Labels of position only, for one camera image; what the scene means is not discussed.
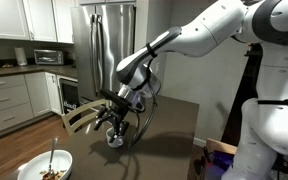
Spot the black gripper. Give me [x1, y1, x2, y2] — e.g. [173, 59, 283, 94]
[94, 103, 130, 138]

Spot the white ceramic mug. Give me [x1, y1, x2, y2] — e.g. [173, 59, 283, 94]
[106, 127, 124, 148]

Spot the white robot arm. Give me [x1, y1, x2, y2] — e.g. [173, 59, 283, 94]
[97, 0, 288, 180]

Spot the white cereal bowl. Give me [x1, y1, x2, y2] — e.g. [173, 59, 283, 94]
[17, 150, 73, 180]

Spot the beige wooden chair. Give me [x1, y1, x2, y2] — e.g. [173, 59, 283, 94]
[61, 99, 108, 136]

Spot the black wine cooler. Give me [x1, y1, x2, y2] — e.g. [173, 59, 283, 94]
[59, 78, 80, 114]

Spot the metal spoon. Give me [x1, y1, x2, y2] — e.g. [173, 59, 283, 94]
[47, 138, 58, 176]

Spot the stainless steel refrigerator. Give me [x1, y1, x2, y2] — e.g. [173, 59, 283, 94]
[71, 4, 135, 101]

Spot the silver toaster oven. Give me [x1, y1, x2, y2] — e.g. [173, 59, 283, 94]
[34, 49, 64, 65]

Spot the wooden board base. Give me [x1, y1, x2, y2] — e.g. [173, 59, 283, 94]
[206, 138, 237, 154]

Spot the white paper towel roll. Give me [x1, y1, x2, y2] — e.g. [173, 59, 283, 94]
[14, 47, 27, 66]

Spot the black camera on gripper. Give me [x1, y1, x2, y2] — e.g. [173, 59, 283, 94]
[100, 89, 131, 107]

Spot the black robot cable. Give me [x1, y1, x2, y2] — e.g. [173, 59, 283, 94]
[128, 43, 160, 149]

